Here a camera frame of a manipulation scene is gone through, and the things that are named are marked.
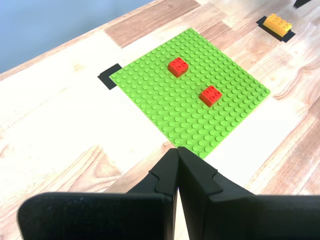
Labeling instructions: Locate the red square brick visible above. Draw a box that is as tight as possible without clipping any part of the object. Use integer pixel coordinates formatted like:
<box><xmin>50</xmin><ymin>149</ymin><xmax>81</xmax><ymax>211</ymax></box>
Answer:
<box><xmin>167</xmin><ymin>56</ymin><xmax>190</xmax><ymax>79</ymax></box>
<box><xmin>198</xmin><ymin>85</ymin><xmax>223</xmax><ymax>108</ymax></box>

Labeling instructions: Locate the black tape rectangle frame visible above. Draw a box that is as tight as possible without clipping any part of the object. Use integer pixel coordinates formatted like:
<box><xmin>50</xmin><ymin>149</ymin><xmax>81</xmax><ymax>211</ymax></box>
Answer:
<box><xmin>255</xmin><ymin>15</ymin><xmax>297</xmax><ymax>44</ymax></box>

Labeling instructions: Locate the black tape corner marker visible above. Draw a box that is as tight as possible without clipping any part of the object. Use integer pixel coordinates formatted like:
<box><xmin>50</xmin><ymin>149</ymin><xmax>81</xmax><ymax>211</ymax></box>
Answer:
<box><xmin>97</xmin><ymin>63</ymin><xmax>123</xmax><ymax>91</ymax></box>

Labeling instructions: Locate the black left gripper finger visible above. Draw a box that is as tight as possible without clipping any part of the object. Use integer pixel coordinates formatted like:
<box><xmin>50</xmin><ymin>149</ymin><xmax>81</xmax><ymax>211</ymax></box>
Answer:
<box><xmin>177</xmin><ymin>146</ymin><xmax>320</xmax><ymax>240</ymax></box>
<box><xmin>16</xmin><ymin>147</ymin><xmax>179</xmax><ymax>240</ymax></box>

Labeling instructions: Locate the green studded baseplate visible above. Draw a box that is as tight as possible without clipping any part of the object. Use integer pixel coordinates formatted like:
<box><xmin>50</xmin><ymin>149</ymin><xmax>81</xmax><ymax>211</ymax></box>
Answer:
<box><xmin>109</xmin><ymin>27</ymin><xmax>271</xmax><ymax>160</ymax></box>

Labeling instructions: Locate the yellow rectangular brick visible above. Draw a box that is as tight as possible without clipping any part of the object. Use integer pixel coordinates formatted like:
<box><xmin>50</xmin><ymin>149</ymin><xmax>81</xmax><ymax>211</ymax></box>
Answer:
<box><xmin>263</xmin><ymin>13</ymin><xmax>293</xmax><ymax>38</ymax></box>

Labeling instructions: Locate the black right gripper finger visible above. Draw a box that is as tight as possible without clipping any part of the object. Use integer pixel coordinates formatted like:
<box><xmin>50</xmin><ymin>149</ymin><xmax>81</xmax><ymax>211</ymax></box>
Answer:
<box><xmin>292</xmin><ymin>0</ymin><xmax>313</xmax><ymax>9</ymax></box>

